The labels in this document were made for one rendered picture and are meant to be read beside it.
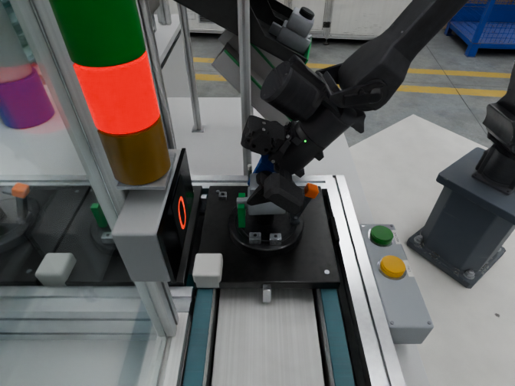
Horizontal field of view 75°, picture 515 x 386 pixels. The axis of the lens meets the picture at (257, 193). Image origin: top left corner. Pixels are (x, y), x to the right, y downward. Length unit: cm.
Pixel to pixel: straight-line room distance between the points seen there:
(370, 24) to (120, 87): 443
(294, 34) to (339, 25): 386
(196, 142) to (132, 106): 81
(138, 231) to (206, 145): 78
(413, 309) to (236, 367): 29
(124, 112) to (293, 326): 44
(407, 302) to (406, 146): 63
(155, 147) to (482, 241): 61
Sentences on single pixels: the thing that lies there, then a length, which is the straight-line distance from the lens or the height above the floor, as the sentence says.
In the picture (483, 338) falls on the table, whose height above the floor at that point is 86.
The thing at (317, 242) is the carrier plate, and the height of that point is 97.
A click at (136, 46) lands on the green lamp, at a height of 137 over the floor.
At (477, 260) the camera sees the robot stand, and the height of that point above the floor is 92.
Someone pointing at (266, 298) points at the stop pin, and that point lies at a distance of 58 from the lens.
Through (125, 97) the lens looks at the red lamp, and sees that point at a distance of 26.
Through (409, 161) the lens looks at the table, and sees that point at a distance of 107.
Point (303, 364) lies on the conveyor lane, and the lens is 57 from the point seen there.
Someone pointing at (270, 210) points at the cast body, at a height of 104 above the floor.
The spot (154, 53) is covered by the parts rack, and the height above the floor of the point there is 122.
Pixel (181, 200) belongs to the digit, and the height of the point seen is 121.
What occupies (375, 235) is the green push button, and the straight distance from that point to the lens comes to 66.
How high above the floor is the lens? 145
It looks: 42 degrees down
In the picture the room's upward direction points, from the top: straight up
